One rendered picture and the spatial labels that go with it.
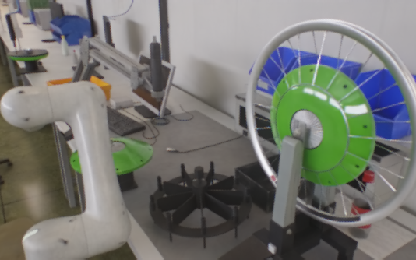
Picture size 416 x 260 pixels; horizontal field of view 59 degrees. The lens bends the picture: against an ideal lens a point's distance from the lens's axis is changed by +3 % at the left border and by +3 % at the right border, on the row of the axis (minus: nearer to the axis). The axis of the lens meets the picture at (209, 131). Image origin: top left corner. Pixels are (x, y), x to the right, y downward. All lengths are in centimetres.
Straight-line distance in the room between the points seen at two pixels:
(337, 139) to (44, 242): 81
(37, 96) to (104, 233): 44
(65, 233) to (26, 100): 39
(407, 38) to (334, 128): 64
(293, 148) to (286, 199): 14
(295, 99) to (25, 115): 74
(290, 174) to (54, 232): 67
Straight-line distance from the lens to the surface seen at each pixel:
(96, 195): 115
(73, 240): 114
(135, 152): 143
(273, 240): 106
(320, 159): 94
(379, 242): 135
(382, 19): 150
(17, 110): 115
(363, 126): 87
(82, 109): 115
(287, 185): 95
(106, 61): 158
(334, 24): 88
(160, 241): 124
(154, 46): 126
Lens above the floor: 171
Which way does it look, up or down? 23 degrees down
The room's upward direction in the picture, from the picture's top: straight up
